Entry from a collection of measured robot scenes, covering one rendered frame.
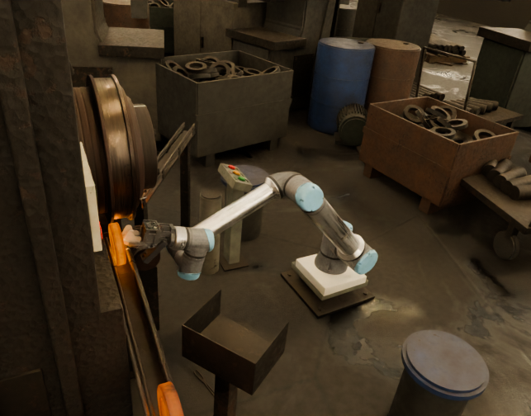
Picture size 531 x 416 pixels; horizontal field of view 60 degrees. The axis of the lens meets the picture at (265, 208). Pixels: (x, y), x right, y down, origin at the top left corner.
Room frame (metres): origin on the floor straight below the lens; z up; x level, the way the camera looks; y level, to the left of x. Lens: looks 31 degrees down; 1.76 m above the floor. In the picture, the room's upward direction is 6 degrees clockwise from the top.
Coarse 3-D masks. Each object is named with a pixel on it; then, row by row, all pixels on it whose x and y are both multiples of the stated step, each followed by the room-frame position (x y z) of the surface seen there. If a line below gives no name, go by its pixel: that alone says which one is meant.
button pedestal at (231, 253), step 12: (228, 168) 2.34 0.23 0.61; (228, 180) 2.24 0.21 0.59; (240, 180) 2.22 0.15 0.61; (228, 192) 2.31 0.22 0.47; (240, 192) 2.27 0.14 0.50; (228, 204) 2.30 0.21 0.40; (228, 228) 2.28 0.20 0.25; (240, 228) 2.28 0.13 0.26; (228, 240) 2.27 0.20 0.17; (240, 240) 2.28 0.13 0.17; (228, 252) 2.26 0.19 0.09; (228, 264) 2.25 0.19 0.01; (240, 264) 2.26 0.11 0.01
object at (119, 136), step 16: (96, 80) 1.36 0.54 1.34; (112, 80) 1.37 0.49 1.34; (112, 96) 1.29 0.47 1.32; (112, 112) 1.24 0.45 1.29; (112, 128) 1.20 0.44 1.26; (128, 128) 1.21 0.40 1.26; (112, 144) 1.18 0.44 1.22; (128, 144) 1.19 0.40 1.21; (112, 160) 1.16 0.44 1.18; (128, 160) 1.18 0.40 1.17; (112, 176) 1.15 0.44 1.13; (128, 176) 1.17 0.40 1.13; (128, 192) 1.17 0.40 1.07; (128, 208) 1.19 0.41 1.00
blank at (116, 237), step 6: (108, 228) 1.39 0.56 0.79; (114, 228) 1.34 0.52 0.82; (120, 228) 1.35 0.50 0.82; (114, 234) 1.32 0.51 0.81; (120, 234) 1.32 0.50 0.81; (114, 240) 1.30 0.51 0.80; (120, 240) 1.31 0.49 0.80; (114, 246) 1.29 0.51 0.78; (120, 246) 1.29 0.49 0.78; (114, 252) 1.35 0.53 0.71; (120, 252) 1.29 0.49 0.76; (114, 258) 1.35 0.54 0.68; (120, 258) 1.29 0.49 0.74; (120, 264) 1.30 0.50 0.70
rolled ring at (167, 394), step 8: (160, 384) 0.78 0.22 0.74; (168, 384) 0.77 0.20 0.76; (160, 392) 0.76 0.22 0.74; (168, 392) 0.74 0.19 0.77; (176, 392) 0.74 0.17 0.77; (160, 400) 0.77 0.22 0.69; (168, 400) 0.72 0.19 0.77; (176, 400) 0.72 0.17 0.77; (160, 408) 0.77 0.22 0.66; (168, 408) 0.70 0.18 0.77; (176, 408) 0.70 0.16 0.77
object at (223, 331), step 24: (216, 312) 1.18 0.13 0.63; (192, 336) 1.00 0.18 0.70; (216, 336) 1.09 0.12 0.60; (240, 336) 1.11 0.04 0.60; (192, 360) 1.00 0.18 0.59; (216, 360) 0.96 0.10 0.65; (240, 360) 0.92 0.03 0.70; (264, 360) 0.95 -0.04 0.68; (216, 384) 1.04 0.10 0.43; (240, 384) 0.91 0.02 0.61; (216, 408) 1.04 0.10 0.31
